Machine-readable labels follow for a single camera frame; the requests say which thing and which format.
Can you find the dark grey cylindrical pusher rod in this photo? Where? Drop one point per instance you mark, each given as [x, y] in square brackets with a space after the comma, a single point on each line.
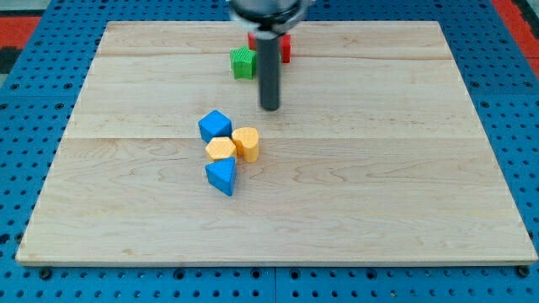
[268, 69]

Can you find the green star block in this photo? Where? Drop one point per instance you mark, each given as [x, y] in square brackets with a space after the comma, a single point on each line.
[243, 62]

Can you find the red block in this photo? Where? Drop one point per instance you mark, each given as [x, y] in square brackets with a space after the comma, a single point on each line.
[285, 46]

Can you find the blue cube block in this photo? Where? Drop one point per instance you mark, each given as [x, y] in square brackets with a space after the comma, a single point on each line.
[215, 124]

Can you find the yellow heart block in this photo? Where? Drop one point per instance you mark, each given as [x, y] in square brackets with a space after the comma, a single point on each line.
[246, 140]

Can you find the yellow hexagon block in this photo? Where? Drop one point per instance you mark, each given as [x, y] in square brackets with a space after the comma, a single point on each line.
[220, 148]

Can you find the blue triangle block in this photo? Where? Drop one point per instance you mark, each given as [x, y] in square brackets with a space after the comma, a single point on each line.
[222, 175]

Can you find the light wooden board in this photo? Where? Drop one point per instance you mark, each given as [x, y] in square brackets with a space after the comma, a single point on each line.
[376, 157]

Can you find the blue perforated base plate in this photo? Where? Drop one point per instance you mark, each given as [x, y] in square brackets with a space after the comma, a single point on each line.
[38, 95]

